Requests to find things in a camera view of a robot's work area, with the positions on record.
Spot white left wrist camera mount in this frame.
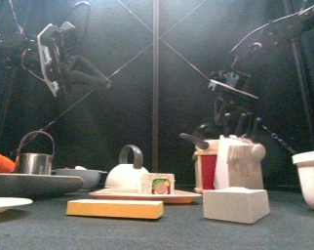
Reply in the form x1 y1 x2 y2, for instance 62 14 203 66
35 21 78 98

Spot grey metal frame pole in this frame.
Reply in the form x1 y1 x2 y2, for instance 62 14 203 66
151 0 162 174

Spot toy pan grey handle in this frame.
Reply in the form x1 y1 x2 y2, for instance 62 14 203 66
179 132 211 150

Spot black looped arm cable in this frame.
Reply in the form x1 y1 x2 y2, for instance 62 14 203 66
68 0 94 51

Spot toy sushi roll cube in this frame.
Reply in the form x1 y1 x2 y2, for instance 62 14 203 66
139 172 178 196

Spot toy knife riveted black handle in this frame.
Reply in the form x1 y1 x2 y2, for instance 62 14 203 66
262 125 297 155

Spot small metal bucket with handle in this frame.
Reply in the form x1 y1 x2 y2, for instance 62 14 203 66
16 129 58 176

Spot white wooden cube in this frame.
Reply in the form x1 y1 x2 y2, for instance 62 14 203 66
200 187 273 225

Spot dark metal frame pole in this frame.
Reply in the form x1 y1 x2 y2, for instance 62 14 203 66
283 0 314 149

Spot pink plate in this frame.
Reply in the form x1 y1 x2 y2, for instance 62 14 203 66
88 187 203 205

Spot thin frame brace wire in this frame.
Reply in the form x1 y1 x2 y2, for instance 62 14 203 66
9 0 208 155
116 0 214 82

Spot small grey bowl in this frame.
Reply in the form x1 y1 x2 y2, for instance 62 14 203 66
52 165 108 190

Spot orange toy food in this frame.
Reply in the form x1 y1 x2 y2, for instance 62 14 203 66
0 151 17 174

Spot large grey dish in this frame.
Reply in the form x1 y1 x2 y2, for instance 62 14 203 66
0 172 86 198

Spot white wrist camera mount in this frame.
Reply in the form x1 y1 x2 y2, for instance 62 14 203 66
207 70 261 101
35 21 78 98

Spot white kettle grey handle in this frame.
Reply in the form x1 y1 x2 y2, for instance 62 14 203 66
104 144 151 190

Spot white wooden knife block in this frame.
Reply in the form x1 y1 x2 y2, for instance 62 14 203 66
212 134 269 190

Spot white plate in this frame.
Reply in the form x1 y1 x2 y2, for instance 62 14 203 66
0 196 35 217

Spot yellow wooden block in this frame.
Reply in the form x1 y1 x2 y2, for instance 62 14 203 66
66 198 166 220

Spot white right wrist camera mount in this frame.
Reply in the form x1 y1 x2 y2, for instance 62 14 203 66
207 70 261 101

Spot red white wooden box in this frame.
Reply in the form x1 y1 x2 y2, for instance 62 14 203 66
192 139 221 194

